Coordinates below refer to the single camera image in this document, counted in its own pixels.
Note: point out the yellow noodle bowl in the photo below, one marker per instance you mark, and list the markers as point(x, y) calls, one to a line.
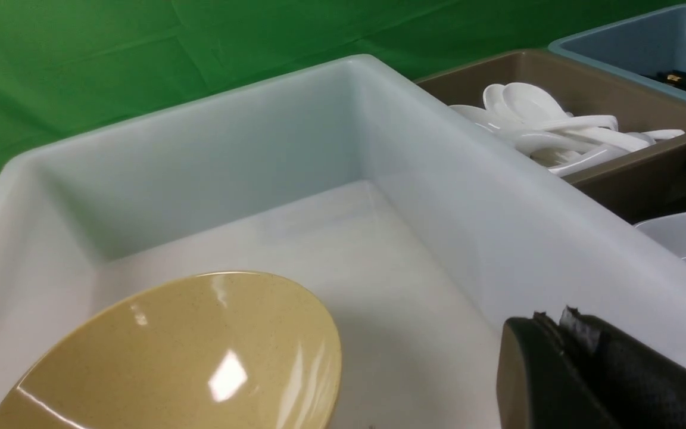
point(217, 350)

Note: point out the brown plastic bin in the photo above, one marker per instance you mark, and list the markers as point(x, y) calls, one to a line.
point(634, 187)

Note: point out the teal plastic bin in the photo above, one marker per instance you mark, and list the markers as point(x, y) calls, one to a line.
point(637, 48)

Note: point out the green backdrop cloth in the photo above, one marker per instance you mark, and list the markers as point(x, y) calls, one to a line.
point(68, 67)

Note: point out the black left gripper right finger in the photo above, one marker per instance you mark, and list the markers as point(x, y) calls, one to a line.
point(640, 387)

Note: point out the pile of white spoons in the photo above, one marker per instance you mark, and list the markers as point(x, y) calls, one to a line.
point(531, 121)

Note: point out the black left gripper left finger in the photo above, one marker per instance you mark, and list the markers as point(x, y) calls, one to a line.
point(539, 383)

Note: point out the large white plastic tub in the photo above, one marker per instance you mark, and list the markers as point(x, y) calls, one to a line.
point(420, 232)

